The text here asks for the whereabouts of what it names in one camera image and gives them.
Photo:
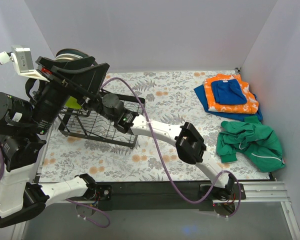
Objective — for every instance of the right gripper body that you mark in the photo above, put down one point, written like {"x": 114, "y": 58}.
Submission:
{"x": 90, "y": 100}

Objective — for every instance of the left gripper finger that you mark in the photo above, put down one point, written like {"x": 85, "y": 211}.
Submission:
{"x": 82, "y": 66}
{"x": 85, "y": 85}

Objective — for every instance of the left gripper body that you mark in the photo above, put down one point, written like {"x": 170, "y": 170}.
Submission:
{"x": 65, "y": 81}

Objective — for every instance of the black wire dish rack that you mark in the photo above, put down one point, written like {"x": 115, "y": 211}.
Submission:
{"x": 89, "y": 125}

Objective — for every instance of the lime green plate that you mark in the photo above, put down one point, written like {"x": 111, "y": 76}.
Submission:
{"x": 72, "y": 103}

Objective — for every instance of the large dark teal plate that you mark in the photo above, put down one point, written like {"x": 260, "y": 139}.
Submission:
{"x": 72, "y": 51}

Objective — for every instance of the white bowl plate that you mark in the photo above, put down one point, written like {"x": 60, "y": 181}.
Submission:
{"x": 67, "y": 57}

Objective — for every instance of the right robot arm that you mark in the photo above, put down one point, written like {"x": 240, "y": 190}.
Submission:
{"x": 189, "y": 144}

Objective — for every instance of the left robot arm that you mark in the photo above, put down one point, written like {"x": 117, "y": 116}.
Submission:
{"x": 24, "y": 122}

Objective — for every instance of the dark blue cloth underneath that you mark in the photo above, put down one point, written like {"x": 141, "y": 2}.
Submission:
{"x": 201, "y": 95}

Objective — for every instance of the blue folded cloth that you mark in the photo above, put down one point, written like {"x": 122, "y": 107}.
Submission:
{"x": 228, "y": 92}

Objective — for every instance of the orange floral cloth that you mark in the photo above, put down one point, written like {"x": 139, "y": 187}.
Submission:
{"x": 250, "y": 107}

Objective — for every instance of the green jacket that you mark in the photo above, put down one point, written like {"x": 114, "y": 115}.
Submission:
{"x": 258, "y": 142}

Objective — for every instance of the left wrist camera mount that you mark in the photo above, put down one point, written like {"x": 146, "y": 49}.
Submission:
{"x": 22, "y": 61}

